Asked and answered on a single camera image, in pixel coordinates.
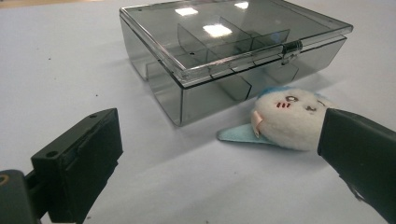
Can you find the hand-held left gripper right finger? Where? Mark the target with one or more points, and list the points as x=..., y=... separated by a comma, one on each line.
x=364, y=152

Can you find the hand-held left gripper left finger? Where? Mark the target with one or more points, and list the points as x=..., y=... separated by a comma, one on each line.
x=84, y=161

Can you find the white plush toy blue ears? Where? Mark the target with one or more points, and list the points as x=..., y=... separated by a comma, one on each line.
x=289, y=124

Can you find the transparent grey plastic compartment box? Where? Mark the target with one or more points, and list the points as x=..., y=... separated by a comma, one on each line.
x=165, y=93

